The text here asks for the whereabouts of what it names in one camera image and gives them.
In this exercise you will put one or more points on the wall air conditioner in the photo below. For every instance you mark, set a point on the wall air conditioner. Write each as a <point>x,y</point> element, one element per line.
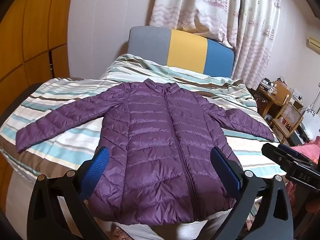
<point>314,43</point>

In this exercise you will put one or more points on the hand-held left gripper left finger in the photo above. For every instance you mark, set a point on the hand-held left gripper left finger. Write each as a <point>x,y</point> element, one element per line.
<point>96,171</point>

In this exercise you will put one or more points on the white printed cloth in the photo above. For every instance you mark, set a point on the white printed cloth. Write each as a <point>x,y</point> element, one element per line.
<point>312,115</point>

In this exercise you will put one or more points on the striped duvet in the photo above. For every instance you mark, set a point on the striped duvet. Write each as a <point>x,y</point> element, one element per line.
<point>65,90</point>

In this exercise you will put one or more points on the purple puffer jacket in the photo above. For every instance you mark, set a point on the purple puffer jacket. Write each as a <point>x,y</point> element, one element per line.
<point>160,140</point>

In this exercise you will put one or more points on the wooden side table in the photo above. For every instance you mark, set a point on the wooden side table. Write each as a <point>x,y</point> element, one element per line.
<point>275,97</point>

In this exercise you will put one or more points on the ship print curtain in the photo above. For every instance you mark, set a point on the ship print curtain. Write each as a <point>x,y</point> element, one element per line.
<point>220,22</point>

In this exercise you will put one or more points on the grey bed sheet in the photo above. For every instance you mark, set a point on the grey bed sheet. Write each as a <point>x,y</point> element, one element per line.
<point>17,205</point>

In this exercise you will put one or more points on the wooden chair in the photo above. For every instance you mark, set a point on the wooden chair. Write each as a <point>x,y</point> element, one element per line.
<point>287,120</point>

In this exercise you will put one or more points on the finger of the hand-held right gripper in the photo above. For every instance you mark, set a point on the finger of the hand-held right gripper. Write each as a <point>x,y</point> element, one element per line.
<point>275,153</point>
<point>290,150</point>

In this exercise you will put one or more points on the grey yellow blue headboard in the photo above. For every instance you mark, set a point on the grey yellow blue headboard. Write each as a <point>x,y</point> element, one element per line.
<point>186,52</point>

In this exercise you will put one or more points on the wooden wardrobe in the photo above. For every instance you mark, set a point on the wooden wardrobe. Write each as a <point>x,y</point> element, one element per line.
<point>32,30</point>

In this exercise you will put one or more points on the pink cloth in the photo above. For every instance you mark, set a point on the pink cloth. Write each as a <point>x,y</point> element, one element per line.
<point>307,147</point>

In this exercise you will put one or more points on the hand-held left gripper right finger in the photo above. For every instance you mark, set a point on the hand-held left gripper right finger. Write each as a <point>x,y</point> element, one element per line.
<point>226,172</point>

